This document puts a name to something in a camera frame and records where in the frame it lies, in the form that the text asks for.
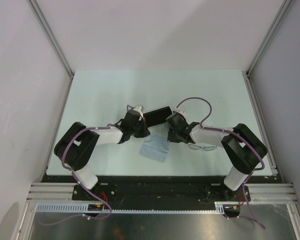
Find blue cleaning cloth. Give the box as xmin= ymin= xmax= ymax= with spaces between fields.
xmin=139 ymin=134 xmax=170 ymax=163

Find black glasses case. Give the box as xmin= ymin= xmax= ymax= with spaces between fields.
xmin=143 ymin=106 xmax=172 ymax=128

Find thin wire-frame glasses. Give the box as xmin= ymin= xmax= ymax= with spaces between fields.
xmin=187 ymin=143 xmax=217 ymax=152

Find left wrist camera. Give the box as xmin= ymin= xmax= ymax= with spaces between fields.
xmin=130 ymin=105 xmax=144 ymax=118

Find left aluminium corner post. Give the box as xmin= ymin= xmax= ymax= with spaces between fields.
xmin=27 ymin=0 xmax=75 ymax=80

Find slotted cable duct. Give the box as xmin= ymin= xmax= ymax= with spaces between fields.
xmin=36 ymin=202 xmax=240 ymax=215

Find aluminium corner post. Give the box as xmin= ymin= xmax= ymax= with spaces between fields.
xmin=245 ymin=0 xmax=295 ymax=78
xmin=27 ymin=0 xmax=75 ymax=80

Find aluminium front rail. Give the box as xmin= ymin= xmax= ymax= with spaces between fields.
xmin=27 ymin=182 xmax=299 ymax=204

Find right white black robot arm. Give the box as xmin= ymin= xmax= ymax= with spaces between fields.
xmin=166 ymin=111 xmax=268 ymax=201

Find right aluminium corner post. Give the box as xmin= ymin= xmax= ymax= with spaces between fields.
xmin=245 ymin=0 xmax=295 ymax=78

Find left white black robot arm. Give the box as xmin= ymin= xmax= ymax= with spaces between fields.
xmin=53 ymin=105 xmax=150 ymax=200

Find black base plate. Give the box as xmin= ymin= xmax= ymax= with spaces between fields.
xmin=41 ymin=175 xmax=283 ymax=210

